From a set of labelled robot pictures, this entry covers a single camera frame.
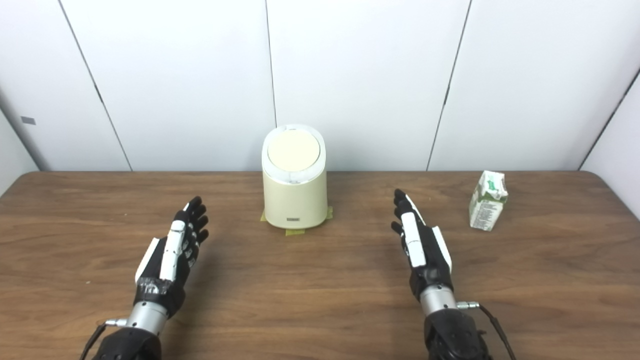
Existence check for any white and black right hand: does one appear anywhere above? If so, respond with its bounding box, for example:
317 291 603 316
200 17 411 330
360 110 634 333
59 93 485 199
390 188 455 303

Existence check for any white and black left hand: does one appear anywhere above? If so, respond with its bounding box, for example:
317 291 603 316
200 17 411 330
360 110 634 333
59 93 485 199
134 196 210 318

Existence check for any white and green milk carton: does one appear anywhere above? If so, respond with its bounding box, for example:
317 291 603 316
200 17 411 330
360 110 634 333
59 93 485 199
469 170 509 232

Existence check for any cream-colored round bin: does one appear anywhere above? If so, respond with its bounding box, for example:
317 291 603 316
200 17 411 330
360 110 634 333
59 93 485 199
261 124 329 230

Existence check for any cream round bin lid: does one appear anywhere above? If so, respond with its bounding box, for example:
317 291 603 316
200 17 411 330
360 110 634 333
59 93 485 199
267 129 321 169

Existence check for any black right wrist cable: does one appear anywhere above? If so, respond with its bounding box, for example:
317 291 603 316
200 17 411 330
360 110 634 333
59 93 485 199
456 301 517 360

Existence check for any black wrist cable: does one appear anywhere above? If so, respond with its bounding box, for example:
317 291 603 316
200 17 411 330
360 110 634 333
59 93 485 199
456 301 517 360
80 319 129 360

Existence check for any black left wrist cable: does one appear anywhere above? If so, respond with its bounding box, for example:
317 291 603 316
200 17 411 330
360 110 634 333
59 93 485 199
80 319 129 360

